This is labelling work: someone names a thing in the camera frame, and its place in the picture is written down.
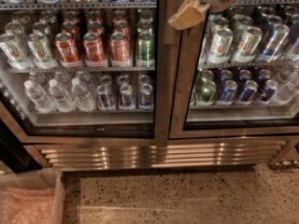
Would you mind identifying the left water bottle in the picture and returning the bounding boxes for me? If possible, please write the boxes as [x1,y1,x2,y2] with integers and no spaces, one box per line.
[24,80,56,114]

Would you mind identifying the front green soda can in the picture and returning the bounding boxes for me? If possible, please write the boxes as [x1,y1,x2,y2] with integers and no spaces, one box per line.
[136,31,155,66]

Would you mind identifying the pink bubble wrap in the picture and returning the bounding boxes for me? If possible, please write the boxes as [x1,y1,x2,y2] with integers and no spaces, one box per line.
[0,188,55,224]

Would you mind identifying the middle red bull can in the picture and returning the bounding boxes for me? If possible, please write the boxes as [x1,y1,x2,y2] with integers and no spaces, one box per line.
[119,84,135,110]

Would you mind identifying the right door left 7up can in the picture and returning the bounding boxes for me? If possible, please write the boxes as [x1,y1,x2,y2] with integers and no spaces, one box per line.
[207,28,233,64]

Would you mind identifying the red bull can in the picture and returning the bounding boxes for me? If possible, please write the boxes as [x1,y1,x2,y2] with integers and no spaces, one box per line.
[119,84,135,110]
[96,85,116,111]
[139,84,153,110]

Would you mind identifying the fridge glass door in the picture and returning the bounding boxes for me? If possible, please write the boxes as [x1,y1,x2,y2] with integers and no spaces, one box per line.
[0,0,177,145]
[170,0,299,139]

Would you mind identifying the steel fridge bottom grille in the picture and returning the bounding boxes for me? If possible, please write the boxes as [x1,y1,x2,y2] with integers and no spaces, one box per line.
[25,135,298,172]

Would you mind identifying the green can lower right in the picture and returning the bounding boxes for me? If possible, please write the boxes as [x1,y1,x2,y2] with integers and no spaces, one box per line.
[196,80,217,106]

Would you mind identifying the left red bull can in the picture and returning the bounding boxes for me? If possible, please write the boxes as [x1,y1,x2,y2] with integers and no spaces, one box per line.
[96,85,116,111]

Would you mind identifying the front left 7up can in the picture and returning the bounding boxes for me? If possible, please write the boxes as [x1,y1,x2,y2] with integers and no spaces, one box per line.
[0,34,30,70]

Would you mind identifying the front left coca-cola can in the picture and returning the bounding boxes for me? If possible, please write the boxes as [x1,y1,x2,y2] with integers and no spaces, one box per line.
[55,33,82,68]

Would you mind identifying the clear plastic storage bin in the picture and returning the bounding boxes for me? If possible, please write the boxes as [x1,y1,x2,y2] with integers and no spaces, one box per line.
[0,168,65,224]

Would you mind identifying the door 7up can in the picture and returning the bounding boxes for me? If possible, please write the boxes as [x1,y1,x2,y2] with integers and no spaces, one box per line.
[207,28,233,64]
[231,26,263,63]

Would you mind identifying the left blue can lower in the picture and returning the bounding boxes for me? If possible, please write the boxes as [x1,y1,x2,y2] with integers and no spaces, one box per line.
[217,80,237,105]

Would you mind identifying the right door water bottle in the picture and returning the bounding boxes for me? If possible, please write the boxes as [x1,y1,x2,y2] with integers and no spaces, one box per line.
[274,76,299,105]

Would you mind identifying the right red bull can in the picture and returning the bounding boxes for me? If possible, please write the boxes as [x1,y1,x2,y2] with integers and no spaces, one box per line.
[139,84,153,110]

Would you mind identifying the middle water bottle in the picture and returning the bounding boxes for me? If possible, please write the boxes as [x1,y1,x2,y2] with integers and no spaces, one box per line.
[49,79,76,112]

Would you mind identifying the silver blue tall can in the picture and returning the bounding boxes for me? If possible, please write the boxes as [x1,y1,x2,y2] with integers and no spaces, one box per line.
[258,24,290,63]

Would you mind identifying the coca-cola can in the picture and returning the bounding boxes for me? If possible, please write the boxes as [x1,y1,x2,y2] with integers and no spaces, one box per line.
[55,33,82,68]
[83,32,107,67]

